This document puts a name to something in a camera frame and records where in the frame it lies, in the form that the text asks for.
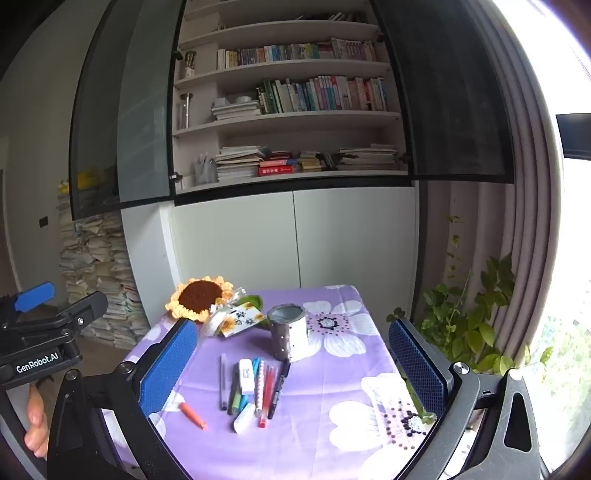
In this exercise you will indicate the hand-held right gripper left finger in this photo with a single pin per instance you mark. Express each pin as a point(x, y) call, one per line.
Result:
point(168, 369)

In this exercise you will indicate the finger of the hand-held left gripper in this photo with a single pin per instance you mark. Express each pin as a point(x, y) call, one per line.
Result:
point(34, 295)
point(87, 307)

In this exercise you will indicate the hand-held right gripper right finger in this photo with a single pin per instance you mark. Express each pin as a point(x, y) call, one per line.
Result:
point(418, 369)

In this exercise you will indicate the orange pen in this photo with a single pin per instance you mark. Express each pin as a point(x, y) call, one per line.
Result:
point(194, 415)

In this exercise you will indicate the thin black pen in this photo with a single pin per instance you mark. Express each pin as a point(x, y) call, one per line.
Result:
point(223, 383)

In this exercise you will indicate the green and white pen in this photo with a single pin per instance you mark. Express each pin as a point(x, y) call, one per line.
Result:
point(234, 402)

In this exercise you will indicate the blue pen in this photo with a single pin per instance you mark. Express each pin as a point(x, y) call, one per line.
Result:
point(255, 364)

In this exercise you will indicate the black marker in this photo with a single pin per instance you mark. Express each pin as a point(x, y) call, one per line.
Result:
point(278, 390)

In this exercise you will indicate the grey dotted pen holder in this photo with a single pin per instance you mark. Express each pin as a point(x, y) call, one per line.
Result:
point(295, 337)

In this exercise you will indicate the person's left hand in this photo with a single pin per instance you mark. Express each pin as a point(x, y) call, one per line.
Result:
point(37, 420)

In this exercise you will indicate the tall pile of papers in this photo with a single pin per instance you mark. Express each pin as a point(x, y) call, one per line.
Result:
point(101, 277)

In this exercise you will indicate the clear printed ribbon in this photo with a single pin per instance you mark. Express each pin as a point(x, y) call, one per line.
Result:
point(214, 323)

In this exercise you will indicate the green leafy potted plant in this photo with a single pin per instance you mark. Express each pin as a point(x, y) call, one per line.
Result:
point(475, 332)

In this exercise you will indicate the crocheted sunflower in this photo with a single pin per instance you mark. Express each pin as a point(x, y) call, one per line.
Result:
point(198, 295)

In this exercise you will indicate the sunflower print gift card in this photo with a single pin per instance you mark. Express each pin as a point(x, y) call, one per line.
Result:
point(242, 318)

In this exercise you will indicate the purple floral tablecloth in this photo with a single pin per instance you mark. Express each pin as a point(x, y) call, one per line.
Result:
point(323, 392)

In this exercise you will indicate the white lower cabinet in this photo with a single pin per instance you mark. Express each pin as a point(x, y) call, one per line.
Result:
point(351, 240)

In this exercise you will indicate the clear plastic cup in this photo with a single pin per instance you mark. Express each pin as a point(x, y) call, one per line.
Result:
point(205, 171)

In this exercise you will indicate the grey pleated curtain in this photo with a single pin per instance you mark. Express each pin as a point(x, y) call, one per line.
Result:
point(521, 207)

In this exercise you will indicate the dark glass cabinet door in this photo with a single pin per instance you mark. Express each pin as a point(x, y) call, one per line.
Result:
point(452, 92)
point(138, 115)

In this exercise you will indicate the stack of white magazines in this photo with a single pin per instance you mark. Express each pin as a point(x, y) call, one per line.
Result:
point(238, 164)

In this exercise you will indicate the wide stack of flat books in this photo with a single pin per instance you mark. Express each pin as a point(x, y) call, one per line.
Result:
point(367, 158)

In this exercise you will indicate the metal stand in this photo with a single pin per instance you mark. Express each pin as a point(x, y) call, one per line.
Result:
point(186, 110)

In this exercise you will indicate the red books stack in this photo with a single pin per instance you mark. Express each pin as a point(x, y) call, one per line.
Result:
point(277, 168)

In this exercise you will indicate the small yellowish book stack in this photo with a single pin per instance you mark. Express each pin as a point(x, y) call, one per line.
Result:
point(310, 161)

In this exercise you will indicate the stack of white books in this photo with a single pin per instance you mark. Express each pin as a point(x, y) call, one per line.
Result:
point(235, 110)

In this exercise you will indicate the white bookcase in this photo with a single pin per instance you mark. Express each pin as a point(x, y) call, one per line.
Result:
point(295, 122)

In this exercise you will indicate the row of upright books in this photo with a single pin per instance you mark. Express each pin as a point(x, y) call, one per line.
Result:
point(295, 51)
point(323, 94)

